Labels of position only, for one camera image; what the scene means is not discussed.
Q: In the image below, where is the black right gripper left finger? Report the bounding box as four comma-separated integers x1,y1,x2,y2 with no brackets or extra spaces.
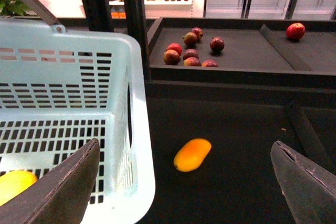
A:
1,138,100,223

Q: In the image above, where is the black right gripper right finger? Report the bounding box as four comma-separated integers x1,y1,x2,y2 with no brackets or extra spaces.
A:
270,141,335,223

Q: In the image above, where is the yellow lemon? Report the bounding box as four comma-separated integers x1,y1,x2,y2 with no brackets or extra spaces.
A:
1,170,38,206

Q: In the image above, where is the light blue plastic basket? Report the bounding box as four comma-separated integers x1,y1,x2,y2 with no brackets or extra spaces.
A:
1,18,155,223

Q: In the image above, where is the yellow mango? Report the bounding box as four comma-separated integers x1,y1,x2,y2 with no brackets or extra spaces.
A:
173,138,212,172

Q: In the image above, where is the dark red mango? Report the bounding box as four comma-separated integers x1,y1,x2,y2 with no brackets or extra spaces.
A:
209,37,225,52

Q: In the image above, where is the black display shelf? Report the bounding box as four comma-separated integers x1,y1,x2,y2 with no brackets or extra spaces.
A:
141,18,335,223

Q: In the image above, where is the red apple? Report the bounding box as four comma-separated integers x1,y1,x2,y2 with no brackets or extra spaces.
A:
286,23,306,41

